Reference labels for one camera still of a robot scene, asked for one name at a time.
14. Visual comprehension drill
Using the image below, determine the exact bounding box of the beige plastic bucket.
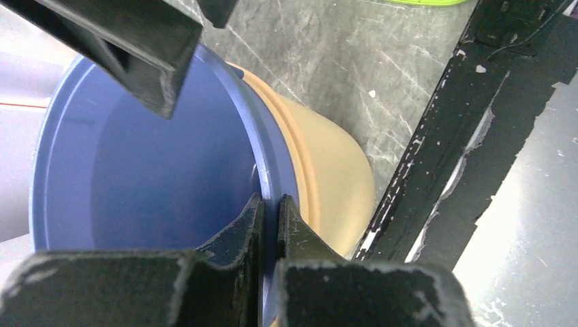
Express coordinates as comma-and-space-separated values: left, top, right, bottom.
228, 64, 374, 258

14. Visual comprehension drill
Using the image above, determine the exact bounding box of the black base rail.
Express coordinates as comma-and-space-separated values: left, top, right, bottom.
354, 1, 577, 269

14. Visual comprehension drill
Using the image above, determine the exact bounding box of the lime green plastic tub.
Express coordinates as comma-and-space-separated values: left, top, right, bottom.
387, 0, 467, 7

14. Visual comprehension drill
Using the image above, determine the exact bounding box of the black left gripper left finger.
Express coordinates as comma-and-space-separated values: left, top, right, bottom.
1, 195, 264, 326

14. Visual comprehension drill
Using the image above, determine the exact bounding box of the white PVC pipe frame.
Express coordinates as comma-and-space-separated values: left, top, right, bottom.
1, 52, 65, 242

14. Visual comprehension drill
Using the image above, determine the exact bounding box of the blue bucket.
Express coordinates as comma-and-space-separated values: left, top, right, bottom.
30, 45, 279, 326

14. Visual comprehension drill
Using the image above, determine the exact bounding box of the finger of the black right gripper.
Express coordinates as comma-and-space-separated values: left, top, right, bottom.
198, 0, 239, 29
1, 0, 202, 119

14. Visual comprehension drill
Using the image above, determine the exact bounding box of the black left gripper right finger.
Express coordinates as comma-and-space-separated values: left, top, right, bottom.
273, 195, 474, 326

